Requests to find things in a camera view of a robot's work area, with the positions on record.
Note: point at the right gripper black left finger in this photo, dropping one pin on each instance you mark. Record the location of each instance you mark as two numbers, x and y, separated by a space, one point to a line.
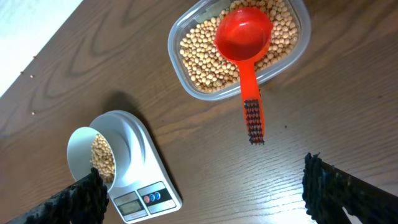
84 202

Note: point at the clear plastic soybean container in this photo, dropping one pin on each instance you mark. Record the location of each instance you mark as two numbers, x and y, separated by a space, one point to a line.
205 73

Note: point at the white digital kitchen scale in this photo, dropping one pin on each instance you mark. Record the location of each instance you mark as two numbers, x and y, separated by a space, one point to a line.
145 191

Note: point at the soybeans in bowl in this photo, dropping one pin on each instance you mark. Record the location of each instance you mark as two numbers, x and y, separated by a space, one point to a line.
102 158

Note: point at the grey bowl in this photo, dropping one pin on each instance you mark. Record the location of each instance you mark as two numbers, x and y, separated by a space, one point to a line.
79 153

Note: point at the orange measuring scoop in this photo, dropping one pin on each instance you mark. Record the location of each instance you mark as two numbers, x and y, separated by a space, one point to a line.
243 38

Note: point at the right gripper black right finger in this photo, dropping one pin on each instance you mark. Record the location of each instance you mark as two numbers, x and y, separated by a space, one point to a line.
331 196

